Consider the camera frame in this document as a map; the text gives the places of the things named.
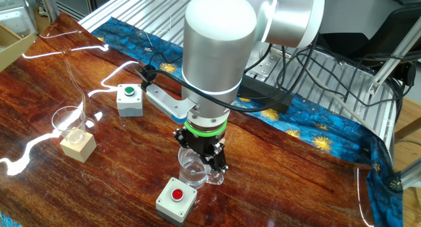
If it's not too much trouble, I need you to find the aluminium frame beam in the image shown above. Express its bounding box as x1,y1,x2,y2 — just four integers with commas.
367,14,421,95

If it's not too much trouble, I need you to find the aluminium frame post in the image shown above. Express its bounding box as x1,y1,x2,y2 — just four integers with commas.
32,0,61,22

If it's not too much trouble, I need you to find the green push button box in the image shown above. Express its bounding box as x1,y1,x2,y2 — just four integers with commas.
116,83,144,118

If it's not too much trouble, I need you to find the brown cardboard box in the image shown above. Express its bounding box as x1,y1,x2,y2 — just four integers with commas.
0,22,37,73

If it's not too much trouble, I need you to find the blue starry tablecloth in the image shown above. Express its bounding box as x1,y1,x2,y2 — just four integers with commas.
0,16,405,227

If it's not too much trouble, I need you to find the red push button box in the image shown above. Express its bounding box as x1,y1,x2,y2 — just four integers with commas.
155,176,198,227

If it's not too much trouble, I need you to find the clear mug with water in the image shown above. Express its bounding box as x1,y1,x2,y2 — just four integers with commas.
177,146,226,189

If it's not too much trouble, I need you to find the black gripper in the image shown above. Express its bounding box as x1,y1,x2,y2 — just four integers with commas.
172,127,230,174

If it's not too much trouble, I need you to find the black foam bar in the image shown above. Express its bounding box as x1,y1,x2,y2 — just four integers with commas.
241,76,294,114

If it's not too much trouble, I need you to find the silver metal case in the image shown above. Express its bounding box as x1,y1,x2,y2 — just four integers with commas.
0,0,39,39

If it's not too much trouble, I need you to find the light wooden cube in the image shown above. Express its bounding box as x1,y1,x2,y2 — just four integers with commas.
59,130,98,164

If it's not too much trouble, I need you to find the black office chair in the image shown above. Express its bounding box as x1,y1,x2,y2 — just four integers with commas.
317,5,421,59

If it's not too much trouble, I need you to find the clear empty plastic cup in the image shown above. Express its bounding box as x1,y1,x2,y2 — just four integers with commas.
51,105,87,145

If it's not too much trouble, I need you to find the black wrist cable bundle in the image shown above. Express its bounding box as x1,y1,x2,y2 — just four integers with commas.
139,42,318,113

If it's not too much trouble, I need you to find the glossy wood grain mat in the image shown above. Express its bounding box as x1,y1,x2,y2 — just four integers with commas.
0,12,376,227

